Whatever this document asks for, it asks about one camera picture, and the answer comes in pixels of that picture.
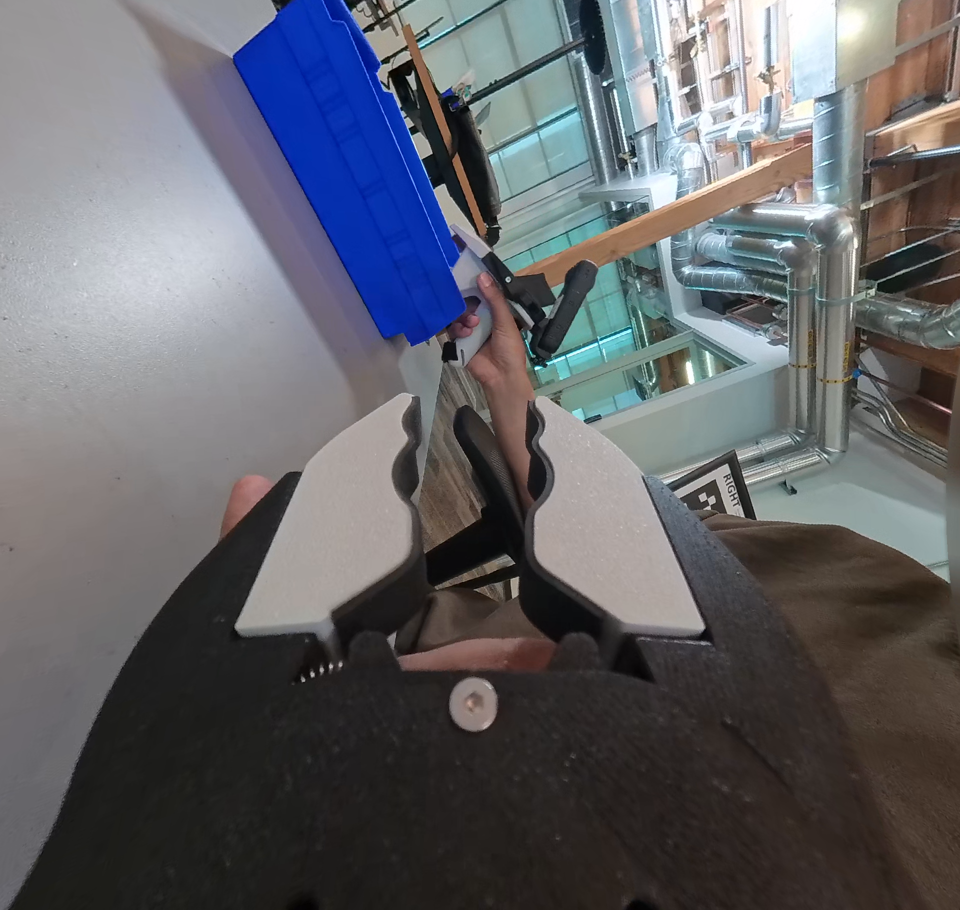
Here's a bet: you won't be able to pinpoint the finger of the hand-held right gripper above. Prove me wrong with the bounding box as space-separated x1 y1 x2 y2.
448 222 494 260

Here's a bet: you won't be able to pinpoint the person's right hand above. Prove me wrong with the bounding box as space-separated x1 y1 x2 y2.
459 272 526 388

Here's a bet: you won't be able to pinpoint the silver air ducts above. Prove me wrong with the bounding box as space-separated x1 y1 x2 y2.
652 85 960 431

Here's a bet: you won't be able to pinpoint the silver wall pipes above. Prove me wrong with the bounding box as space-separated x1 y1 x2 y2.
663 430 849 487

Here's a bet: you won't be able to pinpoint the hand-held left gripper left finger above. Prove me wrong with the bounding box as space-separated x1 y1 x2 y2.
233 392 430 660

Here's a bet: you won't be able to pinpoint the person's left hand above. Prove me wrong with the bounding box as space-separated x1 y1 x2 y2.
217 475 275 540

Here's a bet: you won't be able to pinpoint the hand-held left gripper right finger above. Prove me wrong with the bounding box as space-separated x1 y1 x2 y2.
519 397 708 660

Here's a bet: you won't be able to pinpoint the blue storage bin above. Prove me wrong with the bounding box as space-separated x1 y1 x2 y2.
232 0 464 346

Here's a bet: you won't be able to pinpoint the black framed tag sign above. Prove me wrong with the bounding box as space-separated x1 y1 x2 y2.
666 451 757 523

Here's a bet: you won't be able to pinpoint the distant wooden desk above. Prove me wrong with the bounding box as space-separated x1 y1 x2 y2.
401 25 489 229

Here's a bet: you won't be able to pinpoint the person's right forearm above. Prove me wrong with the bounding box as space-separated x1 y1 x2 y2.
471 355 541 506

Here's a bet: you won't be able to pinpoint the black padded office chair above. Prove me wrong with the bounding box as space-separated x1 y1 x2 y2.
442 96 504 245

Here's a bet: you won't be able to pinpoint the wooden ceiling beam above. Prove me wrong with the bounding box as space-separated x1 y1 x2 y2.
513 141 815 289

